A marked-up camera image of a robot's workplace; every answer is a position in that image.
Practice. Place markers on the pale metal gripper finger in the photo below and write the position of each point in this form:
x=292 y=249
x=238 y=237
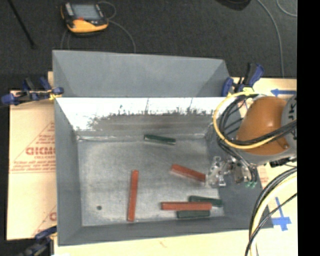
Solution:
x=218 y=163
x=217 y=180

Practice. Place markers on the dark green flat block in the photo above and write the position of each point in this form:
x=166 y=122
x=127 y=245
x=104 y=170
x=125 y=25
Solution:
x=160 y=139
x=193 y=214
x=205 y=200

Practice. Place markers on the red-brown flat block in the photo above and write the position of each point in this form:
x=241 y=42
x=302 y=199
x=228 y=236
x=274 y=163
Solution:
x=132 y=195
x=186 y=206
x=188 y=172

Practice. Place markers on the grey metal bin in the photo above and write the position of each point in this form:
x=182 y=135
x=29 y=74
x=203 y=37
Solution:
x=112 y=175

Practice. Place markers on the brown cardboard board red print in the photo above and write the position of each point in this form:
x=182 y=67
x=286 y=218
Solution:
x=30 y=195

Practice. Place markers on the black cylinder on white bracket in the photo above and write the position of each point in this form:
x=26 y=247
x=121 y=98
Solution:
x=281 y=162

